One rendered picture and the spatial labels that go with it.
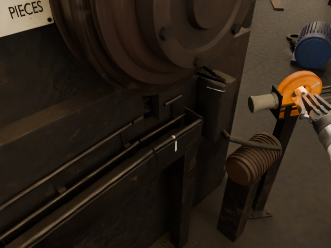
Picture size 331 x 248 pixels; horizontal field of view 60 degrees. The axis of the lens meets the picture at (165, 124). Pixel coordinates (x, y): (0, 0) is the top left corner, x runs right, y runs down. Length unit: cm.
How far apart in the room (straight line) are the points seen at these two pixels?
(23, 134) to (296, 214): 134
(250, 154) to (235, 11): 57
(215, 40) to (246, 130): 143
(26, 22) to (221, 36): 38
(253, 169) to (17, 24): 82
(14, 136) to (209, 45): 44
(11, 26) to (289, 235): 139
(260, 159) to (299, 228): 60
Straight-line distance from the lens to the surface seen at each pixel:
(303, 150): 199
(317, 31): 283
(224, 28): 65
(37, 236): 72
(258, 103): 105
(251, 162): 105
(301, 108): 103
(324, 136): 96
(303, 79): 108
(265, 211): 159
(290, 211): 164
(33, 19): 62
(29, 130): 67
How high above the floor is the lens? 127
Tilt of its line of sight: 40 degrees down
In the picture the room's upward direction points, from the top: straight up
